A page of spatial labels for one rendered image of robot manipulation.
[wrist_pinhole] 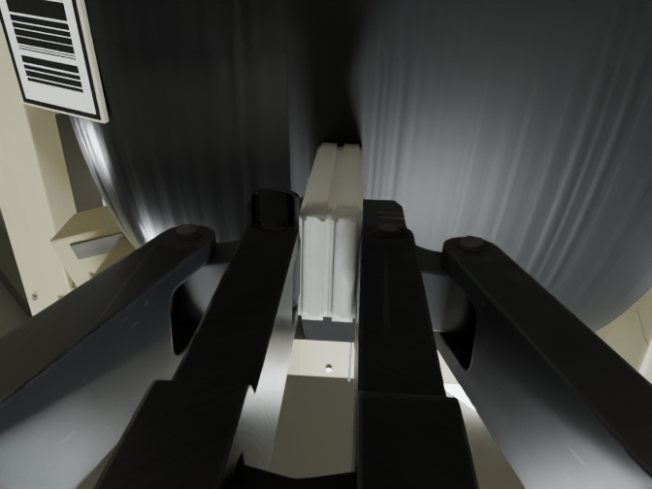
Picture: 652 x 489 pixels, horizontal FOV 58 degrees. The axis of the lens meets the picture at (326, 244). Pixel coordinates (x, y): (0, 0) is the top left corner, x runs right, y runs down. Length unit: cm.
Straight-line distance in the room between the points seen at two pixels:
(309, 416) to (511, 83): 322
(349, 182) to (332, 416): 324
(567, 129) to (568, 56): 2
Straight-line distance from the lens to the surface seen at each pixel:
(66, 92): 23
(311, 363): 89
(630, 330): 59
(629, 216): 24
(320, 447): 325
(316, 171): 17
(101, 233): 100
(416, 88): 20
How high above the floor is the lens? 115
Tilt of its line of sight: 31 degrees up
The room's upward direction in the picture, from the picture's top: 178 degrees counter-clockwise
